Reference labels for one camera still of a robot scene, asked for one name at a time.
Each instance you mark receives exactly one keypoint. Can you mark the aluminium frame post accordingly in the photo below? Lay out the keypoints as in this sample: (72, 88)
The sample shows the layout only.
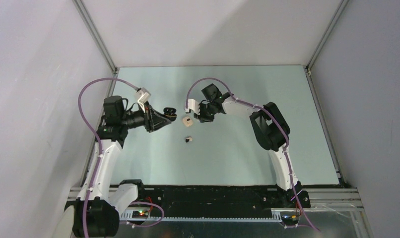
(326, 34)
(95, 34)

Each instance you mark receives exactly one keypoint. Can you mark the left aluminium frame post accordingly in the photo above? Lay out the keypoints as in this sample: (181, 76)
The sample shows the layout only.
(95, 34)

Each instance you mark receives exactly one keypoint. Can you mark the black glossy earbud charging case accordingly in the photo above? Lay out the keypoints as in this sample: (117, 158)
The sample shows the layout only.
(170, 113)

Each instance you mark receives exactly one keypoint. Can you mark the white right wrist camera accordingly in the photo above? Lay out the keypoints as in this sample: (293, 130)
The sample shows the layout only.
(192, 106)

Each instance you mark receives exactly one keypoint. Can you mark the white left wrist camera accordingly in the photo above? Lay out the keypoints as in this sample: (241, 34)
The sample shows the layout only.
(142, 95)

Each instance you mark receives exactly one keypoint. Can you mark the right aluminium frame post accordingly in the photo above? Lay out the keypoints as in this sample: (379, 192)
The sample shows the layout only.
(326, 34)

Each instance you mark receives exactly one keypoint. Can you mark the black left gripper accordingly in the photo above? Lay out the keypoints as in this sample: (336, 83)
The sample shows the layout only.
(153, 120)

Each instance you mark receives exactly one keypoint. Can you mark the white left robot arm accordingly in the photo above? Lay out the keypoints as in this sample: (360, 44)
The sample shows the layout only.
(96, 213)

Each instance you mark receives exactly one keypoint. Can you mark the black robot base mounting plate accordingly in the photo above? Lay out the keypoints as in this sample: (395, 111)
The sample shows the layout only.
(209, 199)

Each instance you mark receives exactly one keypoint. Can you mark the green circuit board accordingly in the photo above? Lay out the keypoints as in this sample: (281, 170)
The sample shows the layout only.
(140, 214)
(291, 218)

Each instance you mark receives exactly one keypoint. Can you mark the right green circuit board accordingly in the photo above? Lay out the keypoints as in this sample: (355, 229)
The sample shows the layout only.
(291, 218)

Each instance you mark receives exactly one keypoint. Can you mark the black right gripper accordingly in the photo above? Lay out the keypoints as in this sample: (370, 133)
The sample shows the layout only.
(201, 117)

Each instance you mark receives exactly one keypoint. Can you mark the beige square earbud case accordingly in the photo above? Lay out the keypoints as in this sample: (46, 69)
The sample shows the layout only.
(187, 121)

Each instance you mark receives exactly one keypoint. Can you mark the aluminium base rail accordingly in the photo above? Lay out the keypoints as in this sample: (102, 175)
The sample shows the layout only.
(335, 199)

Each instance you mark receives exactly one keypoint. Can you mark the white slotted cable duct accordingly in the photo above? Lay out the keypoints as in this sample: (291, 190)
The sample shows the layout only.
(126, 217)

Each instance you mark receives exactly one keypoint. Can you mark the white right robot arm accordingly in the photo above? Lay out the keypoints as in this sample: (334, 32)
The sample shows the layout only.
(271, 132)

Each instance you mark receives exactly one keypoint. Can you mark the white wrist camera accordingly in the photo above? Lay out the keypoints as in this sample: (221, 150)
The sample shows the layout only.
(142, 95)
(192, 106)

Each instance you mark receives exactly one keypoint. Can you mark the left green circuit board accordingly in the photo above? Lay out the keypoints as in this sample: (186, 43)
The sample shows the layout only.
(140, 214)

